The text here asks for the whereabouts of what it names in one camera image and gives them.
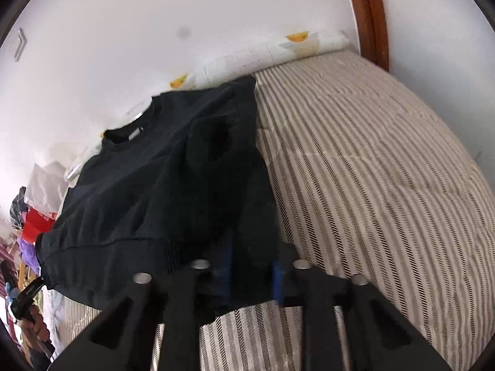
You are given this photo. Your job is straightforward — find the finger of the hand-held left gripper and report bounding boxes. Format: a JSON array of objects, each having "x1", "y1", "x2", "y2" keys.
[{"x1": 10, "y1": 276, "x2": 46, "y2": 321}]

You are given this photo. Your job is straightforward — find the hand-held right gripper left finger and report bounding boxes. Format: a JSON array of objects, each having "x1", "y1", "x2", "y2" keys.
[{"x1": 48, "y1": 232, "x2": 233, "y2": 371}]

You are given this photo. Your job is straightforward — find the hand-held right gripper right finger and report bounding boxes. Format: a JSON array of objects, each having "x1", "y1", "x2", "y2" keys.
[{"x1": 271, "y1": 241, "x2": 454, "y2": 371}]

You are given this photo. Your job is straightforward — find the black sweatshirt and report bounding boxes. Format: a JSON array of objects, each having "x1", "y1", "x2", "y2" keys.
[{"x1": 35, "y1": 75, "x2": 296, "y2": 326}]

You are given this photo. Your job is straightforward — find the person's left hand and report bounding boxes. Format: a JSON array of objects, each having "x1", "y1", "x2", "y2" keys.
[{"x1": 20, "y1": 305, "x2": 52, "y2": 353}]

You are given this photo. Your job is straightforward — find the purple cloth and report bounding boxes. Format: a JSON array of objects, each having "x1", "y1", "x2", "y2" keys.
[{"x1": 15, "y1": 237, "x2": 42, "y2": 276}]

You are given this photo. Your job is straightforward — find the red shopping bag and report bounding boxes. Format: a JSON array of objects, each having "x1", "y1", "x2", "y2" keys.
[{"x1": 21, "y1": 208, "x2": 59, "y2": 242}]

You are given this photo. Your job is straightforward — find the dark plaid cloth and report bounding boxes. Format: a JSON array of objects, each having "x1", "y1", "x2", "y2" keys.
[{"x1": 9, "y1": 186, "x2": 28, "y2": 225}]

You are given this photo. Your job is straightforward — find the white plastic bag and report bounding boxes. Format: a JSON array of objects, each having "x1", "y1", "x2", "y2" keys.
[{"x1": 24, "y1": 161, "x2": 71, "y2": 218}]

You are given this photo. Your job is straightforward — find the striped bed blanket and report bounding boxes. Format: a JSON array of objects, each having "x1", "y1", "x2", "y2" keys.
[{"x1": 42, "y1": 49, "x2": 495, "y2": 371}]

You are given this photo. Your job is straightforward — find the white wall light switch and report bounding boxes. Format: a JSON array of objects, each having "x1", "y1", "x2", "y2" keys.
[{"x1": 11, "y1": 28, "x2": 28, "y2": 62}]

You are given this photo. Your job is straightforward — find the brown wooden door frame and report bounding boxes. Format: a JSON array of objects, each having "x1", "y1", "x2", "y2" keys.
[{"x1": 343, "y1": 0, "x2": 390, "y2": 72}]

